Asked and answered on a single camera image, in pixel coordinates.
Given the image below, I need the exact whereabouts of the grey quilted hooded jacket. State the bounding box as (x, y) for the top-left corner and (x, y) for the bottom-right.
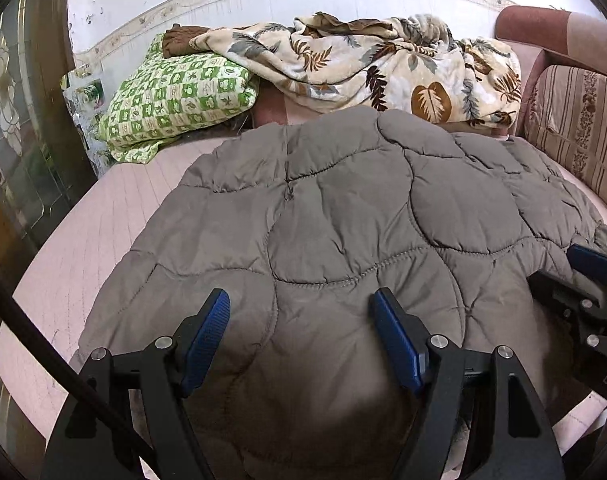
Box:
(69, 105), (607, 480)

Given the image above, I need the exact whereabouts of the pink quilted mattress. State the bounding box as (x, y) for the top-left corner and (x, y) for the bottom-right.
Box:
(0, 109), (607, 480)

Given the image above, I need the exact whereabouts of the striped floral sofa cushion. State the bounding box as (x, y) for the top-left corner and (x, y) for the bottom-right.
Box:
(524, 65), (607, 205)

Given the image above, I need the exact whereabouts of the wooden glass panel door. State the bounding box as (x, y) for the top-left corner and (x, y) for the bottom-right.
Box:
(0, 0), (100, 281)

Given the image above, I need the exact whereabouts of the pink sofa armrest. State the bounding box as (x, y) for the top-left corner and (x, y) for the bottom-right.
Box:
(494, 6), (607, 134)

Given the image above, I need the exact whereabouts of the green checkered pillow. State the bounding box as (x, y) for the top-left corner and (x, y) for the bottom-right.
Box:
(99, 35), (260, 164)

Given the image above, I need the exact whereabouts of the leaf print beige blanket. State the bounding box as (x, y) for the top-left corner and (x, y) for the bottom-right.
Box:
(162, 12), (521, 130)

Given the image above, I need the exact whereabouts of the floral plastic bag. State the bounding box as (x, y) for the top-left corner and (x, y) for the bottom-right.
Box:
(60, 64), (114, 178)

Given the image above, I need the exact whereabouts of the black cable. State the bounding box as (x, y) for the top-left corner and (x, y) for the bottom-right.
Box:
(0, 263), (100, 411)

